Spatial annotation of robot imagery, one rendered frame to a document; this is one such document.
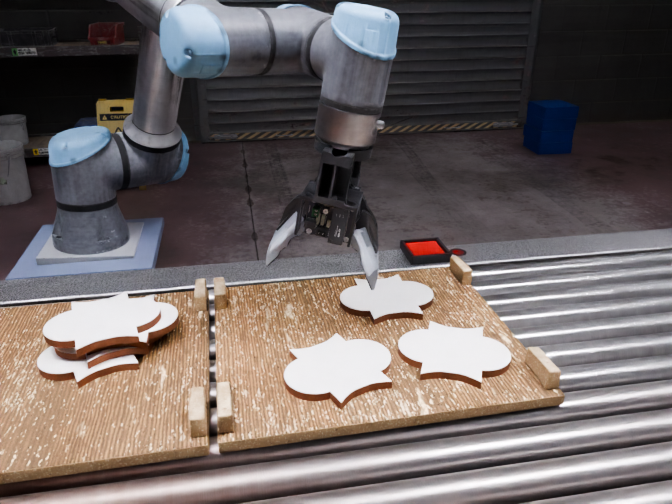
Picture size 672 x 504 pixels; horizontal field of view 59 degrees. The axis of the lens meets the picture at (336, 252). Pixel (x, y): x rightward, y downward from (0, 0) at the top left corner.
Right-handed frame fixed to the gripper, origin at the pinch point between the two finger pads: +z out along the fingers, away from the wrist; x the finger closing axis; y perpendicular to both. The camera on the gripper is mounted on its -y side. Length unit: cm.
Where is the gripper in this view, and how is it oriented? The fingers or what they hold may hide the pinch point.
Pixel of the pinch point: (320, 275)
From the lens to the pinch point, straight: 82.3
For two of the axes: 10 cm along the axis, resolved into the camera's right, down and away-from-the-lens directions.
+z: -1.8, 8.8, 4.3
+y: -1.6, 4.1, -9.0
